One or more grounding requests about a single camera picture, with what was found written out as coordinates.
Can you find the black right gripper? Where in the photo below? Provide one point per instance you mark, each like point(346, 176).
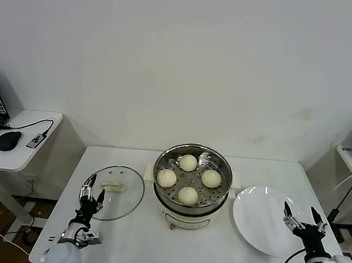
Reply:
point(312, 241)

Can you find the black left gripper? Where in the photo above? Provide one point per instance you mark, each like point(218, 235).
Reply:
point(85, 211)

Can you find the white steamed baozi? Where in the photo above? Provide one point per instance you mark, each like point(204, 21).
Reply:
point(211, 178)
point(187, 195)
point(166, 178)
point(188, 162)

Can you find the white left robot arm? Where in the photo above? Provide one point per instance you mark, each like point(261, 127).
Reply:
point(62, 255)

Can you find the stainless steel steamer pot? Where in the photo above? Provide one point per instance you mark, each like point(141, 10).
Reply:
point(171, 195)

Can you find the white round plate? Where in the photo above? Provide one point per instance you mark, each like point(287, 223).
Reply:
point(257, 217)

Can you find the black round floor object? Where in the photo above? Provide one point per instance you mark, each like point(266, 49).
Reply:
point(28, 238)

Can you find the white side table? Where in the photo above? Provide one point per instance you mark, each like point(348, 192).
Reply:
point(24, 159)

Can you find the grey USB hub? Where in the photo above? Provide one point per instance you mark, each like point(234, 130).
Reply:
point(36, 141)

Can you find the cream electric cooker base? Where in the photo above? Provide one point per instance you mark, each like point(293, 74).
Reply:
point(187, 220)

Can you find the black computer mouse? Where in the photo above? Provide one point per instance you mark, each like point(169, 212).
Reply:
point(8, 140)

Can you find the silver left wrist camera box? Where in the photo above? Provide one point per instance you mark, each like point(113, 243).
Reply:
point(92, 239)

